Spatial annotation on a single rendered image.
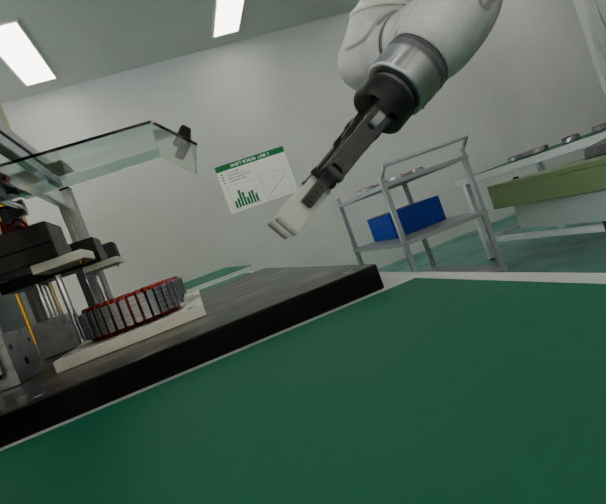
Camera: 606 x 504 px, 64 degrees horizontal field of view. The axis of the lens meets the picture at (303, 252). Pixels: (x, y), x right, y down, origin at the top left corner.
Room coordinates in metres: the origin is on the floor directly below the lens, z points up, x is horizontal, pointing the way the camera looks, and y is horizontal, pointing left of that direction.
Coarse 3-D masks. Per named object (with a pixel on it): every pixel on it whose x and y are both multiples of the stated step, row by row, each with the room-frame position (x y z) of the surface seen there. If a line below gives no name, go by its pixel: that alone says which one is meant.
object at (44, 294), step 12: (84, 240) 0.74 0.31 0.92; (96, 240) 0.77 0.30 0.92; (96, 252) 0.74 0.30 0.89; (84, 264) 0.73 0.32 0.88; (96, 264) 0.74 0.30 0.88; (108, 264) 0.74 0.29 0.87; (24, 276) 0.71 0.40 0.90; (36, 276) 0.72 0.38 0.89; (48, 276) 0.72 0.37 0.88; (0, 288) 0.71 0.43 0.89; (12, 288) 0.71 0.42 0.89; (24, 288) 0.73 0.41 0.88; (36, 288) 0.72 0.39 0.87; (48, 288) 0.77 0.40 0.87; (48, 300) 0.75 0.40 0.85; (48, 312) 0.72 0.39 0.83
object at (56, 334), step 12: (36, 324) 0.71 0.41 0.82; (48, 324) 0.71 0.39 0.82; (60, 324) 0.72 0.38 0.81; (72, 324) 0.74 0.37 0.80; (36, 336) 0.71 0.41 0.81; (48, 336) 0.71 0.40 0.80; (60, 336) 0.72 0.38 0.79; (72, 336) 0.72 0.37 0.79; (48, 348) 0.71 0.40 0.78; (60, 348) 0.71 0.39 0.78; (72, 348) 0.72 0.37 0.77
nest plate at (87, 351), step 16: (192, 304) 0.54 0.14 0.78; (160, 320) 0.48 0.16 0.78; (176, 320) 0.48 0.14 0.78; (192, 320) 0.49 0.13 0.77; (112, 336) 0.51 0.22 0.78; (128, 336) 0.47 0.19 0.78; (144, 336) 0.48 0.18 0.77; (80, 352) 0.46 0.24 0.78; (96, 352) 0.47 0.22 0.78; (64, 368) 0.46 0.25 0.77
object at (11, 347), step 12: (0, 336) 0.48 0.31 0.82; (12, 336) 0.51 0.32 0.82; (24, 336) 0.54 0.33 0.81; (0, 348) 0.48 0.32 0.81; (12, 348) 0.49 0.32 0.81; (24, 348) 0.53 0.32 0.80; (0, 360) 0.48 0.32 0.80; (12, 360) 0.49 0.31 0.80; (24, 360) 0.51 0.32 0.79; (36, 360) 0.55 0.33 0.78; (12, 372) 0.48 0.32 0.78; (24, 372) 0.50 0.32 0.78; (36, 372) 0.53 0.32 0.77; (0, 384) 0.48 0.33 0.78; (12, 384) 0.48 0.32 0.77
